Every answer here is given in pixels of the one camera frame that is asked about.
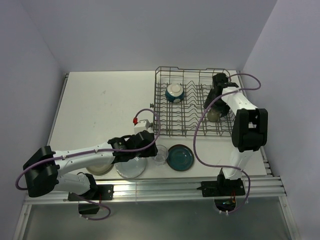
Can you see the clear glass tumbler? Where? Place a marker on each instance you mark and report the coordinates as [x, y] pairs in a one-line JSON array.
[[161, 156]]

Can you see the teal ceramic plate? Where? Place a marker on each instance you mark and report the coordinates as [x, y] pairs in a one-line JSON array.
[[180, 158]]

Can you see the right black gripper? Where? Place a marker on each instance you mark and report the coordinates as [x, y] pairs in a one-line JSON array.
[[223, 109]]

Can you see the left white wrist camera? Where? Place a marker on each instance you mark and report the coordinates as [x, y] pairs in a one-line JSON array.
[[141, 125]]

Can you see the beige ceramic plate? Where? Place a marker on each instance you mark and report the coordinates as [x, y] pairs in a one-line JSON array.
[[99, 170]]

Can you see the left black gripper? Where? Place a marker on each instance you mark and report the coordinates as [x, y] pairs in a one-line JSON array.
[[151, 151]]

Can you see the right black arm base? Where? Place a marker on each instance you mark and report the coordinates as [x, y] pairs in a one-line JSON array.
[[227, 189]]

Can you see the olive ceramic mug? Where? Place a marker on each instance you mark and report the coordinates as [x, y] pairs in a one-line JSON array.
[[213, 116]]

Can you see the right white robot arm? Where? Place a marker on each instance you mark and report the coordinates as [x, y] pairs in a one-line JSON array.
[[250, 127]]

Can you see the grey wire dish rack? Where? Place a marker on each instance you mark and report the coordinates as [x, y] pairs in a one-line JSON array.
[[181, 119]]

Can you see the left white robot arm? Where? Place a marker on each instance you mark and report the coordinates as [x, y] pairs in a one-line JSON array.
[[48, 170]]

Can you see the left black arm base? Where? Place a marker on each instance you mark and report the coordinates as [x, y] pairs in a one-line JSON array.
[[89, 205]]

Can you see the aluminium mounting rail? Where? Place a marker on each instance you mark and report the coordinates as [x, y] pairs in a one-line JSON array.
[[176, 189]]

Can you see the teal white ceramic bowl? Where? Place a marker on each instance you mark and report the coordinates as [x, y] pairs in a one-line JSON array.
[[174, 93]]

